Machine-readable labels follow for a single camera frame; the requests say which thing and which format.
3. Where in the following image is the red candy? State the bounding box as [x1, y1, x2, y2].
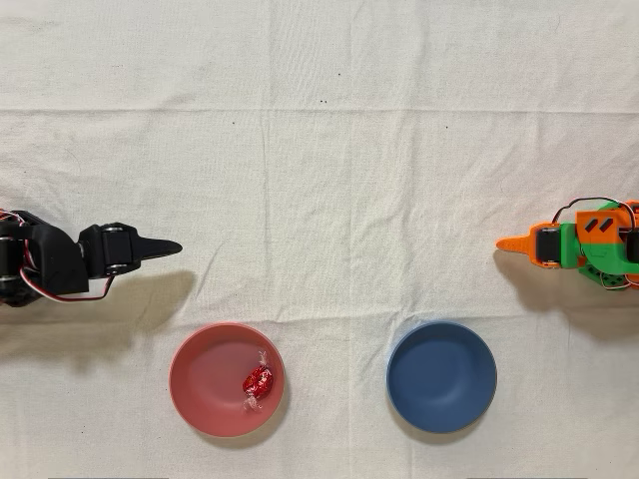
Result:
[242, 348, 276, 413]

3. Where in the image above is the red bowl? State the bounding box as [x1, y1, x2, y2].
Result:
[168, 321, 287, 439]

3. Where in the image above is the blue bowl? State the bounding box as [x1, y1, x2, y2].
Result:
[385, 319, 498, 434]

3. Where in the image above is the white tablecloth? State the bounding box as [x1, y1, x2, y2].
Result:
[0, 0, 639, 479]

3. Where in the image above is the orange arm servo cable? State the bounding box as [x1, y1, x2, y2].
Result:
[551, 197, 639, 226]

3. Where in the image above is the black arm servo cable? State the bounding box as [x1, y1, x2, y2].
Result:
[18, 263, 117, 303]

